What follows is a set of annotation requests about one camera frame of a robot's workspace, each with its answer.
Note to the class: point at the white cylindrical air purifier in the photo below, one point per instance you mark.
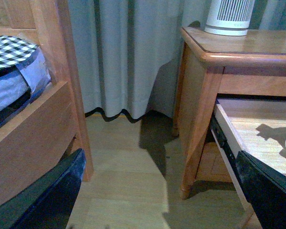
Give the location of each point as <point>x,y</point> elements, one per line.
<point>229,17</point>

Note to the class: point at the wooden nightstand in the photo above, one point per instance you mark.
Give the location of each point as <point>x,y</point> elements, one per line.
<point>254,64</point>

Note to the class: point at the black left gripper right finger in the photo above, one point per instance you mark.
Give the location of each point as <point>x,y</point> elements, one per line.
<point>264,188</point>

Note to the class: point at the wooden bed frame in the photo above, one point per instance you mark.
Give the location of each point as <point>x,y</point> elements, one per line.
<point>34,141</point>

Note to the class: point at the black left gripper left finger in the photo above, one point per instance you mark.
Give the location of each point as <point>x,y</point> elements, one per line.
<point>48,202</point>

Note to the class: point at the wooden drawer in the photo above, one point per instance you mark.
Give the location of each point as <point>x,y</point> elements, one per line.
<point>212,166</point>
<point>255,126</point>

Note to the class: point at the checkered black white cloth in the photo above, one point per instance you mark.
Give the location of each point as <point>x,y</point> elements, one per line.
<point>14,50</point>

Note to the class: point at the grey curtain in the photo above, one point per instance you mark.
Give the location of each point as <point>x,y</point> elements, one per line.
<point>128,52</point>

